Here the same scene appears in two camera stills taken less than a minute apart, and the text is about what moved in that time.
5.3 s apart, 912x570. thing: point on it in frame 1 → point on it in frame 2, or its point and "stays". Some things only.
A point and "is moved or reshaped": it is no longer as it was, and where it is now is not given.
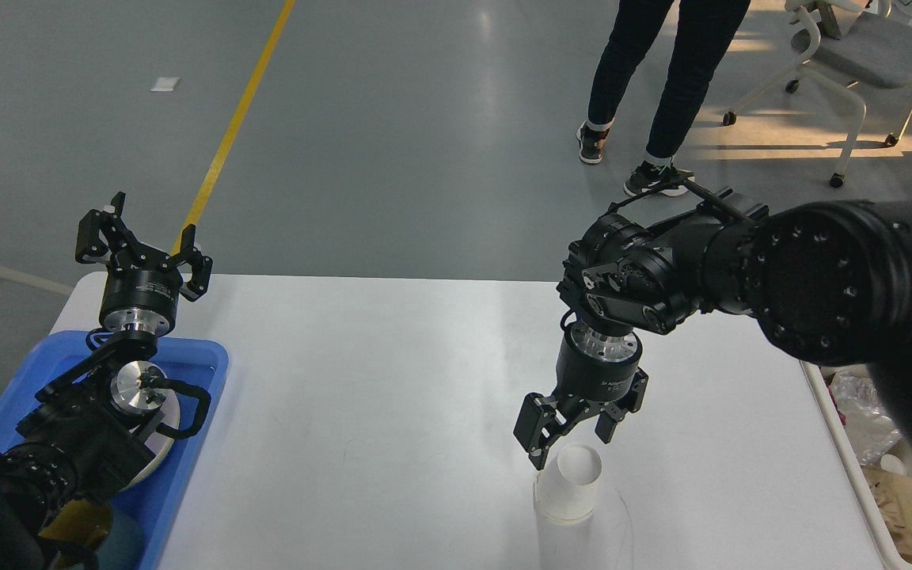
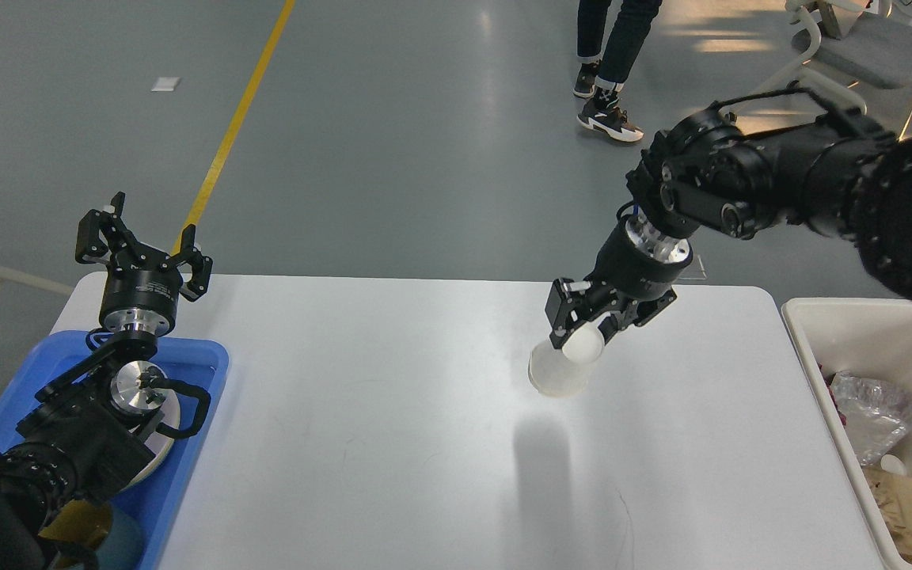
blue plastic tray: [156, 501] stays
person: [706, 31] → [602, 77]
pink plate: [161, 443] stays
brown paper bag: [898, 500] stays
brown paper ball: [901, 501] stays
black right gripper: [594, 371] → [634, 261]
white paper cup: [564, 491] is moved or reshaped
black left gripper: [140, 284] stays
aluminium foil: [871, 431] stays
